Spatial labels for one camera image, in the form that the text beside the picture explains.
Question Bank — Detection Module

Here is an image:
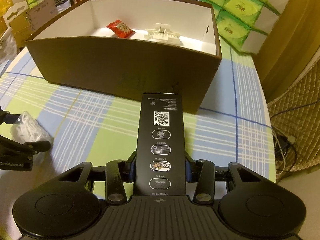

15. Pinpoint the clear floss pick box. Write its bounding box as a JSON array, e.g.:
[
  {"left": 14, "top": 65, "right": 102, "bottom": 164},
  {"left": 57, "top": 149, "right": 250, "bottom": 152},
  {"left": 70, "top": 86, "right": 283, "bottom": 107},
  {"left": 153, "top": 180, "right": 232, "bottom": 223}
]
[{"left": 10, "top": 111, "right": 53, "bottom": 144}]

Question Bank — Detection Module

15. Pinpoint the black product box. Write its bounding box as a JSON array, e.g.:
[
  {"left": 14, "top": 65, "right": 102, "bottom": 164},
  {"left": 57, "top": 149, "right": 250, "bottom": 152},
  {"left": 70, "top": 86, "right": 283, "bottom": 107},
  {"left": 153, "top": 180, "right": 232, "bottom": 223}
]
[{"left": 133, "top": 93, "right": 186, "bottom": 196}]

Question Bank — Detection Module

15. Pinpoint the red snack packet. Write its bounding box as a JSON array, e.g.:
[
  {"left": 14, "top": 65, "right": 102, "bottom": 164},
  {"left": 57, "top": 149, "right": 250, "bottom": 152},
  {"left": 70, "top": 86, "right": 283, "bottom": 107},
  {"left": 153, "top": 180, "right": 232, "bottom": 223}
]
[{"left": 106, "top": 20, "right": 135, "bottom": 38}]

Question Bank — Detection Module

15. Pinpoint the white plastic hair clip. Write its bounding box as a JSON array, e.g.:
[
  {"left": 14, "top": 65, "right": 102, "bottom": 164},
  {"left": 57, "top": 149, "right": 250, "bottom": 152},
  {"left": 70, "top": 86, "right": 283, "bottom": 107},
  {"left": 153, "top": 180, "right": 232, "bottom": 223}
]
[{"left": 144, "top": 23, "right": 183, "bottom": 46}]

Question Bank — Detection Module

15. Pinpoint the checked tablecloth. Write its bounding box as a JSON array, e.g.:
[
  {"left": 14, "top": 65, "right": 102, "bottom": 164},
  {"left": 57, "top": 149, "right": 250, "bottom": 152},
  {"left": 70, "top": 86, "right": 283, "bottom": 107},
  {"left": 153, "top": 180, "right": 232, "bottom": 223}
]
[{"left": 1, "top": 42, "right": 276, "bottom": 205}]

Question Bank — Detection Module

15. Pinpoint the large brown cardboard box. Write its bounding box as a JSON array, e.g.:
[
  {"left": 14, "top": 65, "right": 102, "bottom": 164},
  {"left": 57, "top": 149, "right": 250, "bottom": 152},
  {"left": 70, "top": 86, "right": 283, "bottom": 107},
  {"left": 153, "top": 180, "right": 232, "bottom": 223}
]
[{"left": 25, "top": 0, "right": 222, "bottom": 113}]

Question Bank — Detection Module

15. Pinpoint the quilted beige chair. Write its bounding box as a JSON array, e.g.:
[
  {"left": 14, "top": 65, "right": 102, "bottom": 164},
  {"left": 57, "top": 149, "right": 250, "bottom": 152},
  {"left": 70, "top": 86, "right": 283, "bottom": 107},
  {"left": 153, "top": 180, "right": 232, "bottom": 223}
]
[{"left": 267, "top": 61, "right": 319, "bottom": 172}]

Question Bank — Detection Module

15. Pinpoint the brown wooden door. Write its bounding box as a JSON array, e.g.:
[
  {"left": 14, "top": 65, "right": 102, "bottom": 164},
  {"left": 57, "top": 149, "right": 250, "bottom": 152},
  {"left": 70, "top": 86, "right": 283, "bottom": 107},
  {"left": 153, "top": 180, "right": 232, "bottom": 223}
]
[{"left": 253, "top": 0, "right": 319, "bottom": 102}]

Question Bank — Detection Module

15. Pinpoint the green tissue pack stack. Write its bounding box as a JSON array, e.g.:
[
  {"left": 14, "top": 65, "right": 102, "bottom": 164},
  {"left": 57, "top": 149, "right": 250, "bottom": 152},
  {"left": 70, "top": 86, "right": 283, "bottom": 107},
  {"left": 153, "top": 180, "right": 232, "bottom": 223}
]
[{"left": 201, "top": 0, "right": 289, "bottom": 54}]

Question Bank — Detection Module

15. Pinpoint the black power cable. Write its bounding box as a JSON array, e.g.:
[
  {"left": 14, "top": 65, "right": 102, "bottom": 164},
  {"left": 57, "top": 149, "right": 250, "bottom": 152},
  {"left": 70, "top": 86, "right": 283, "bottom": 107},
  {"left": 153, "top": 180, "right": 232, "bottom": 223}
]
[{"left": 269, "top": 102, "right": 320, "bottom": 173}]

